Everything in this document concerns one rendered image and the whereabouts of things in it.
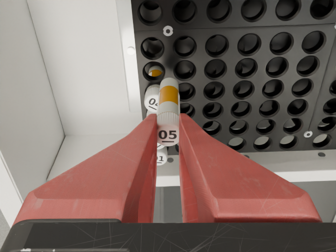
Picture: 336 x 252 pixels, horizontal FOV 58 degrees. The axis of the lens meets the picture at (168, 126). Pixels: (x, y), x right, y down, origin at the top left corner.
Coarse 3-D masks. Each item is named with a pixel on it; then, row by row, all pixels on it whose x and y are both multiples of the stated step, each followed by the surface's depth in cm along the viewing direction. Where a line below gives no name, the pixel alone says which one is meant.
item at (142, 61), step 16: (144, 0) 15; (160, 0) 15; (160, 16) 16; (160, 32) 16; (144, 64) 17; (160, 64) 18; (144, 80) 18; (160, 80) 18; (144, 96) 19; (144, 112) 19
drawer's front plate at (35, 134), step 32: (0, 0) 18; (0, 32) 18; (32, 32) 22; (0, 64) 18; (32, 64) 22; (0, 96) 18; (32, 96) 22; (0, 128) 18; (32, 128) 22; (0, 160) 18; (32, 160) 22; (0, 192) 19
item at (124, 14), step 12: (120, 0) 20; (120, 12) 21; (120, 24) 21; (132, 24) 21; (120, 36) 22; (132, 36) 22; (132, 48) 22; (132, 60) 23; (132, 72) 23; (132, 84) 24; (132, 96) 25; (132, 108) 25
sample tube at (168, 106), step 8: (168, 80) 16; (160, 88) 16; (168, 88) 15; (176, 88) 16; (160, 96) 15; (168, 96) 15; (176, 96) 15; (160, 104) 14; (168, 104) 14; (176, 104) 14; (160, 112) 13; (168, 112) 13; (176, 112) 14; (160, 120) 13; (168, 120) 13; (176, 120) 13; (160, 128) 13; (168, 128) 13; (176, 128) 13; (160, 136) 13; (168, 136) 13; (176, 136) 13; (168, 144) 13
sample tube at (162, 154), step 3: (165, 147) 21; (159, 150) 20; (162, 150) 20; (165, 150) 20; (159, 153) 20; (162, 153) 20; (165, 153) 20; (159, 156) 20; (162, 156) 20; (165, 156) 20; (159, 159) 20; (162, 159) 20; (165, 159) 20; (159, 162) 20; (162, 162) 20
